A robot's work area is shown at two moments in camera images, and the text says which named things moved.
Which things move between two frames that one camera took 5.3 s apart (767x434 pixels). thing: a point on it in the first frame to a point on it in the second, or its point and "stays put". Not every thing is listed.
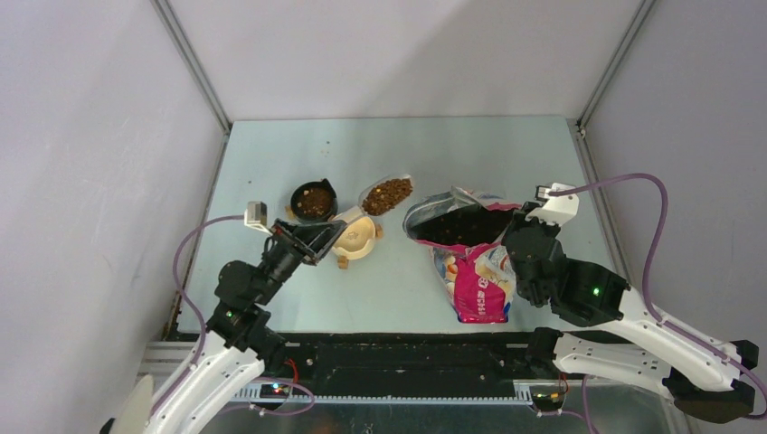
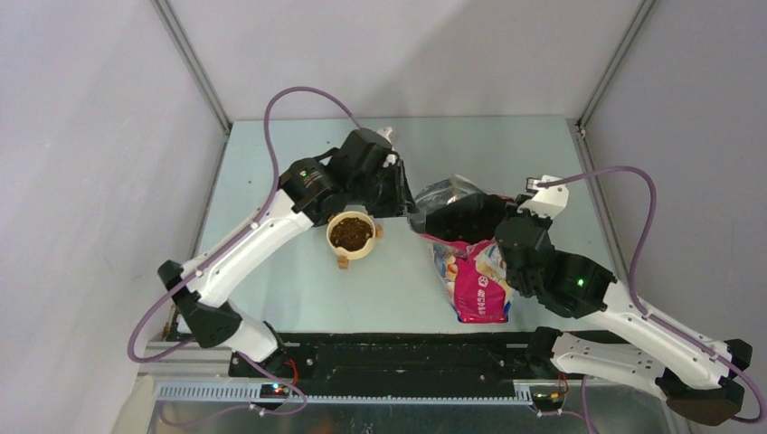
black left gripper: [312, 239] to [401, 201]
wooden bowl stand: [343, 261] stays put
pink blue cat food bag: [474, 271] stays put
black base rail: [360, 363] stays put
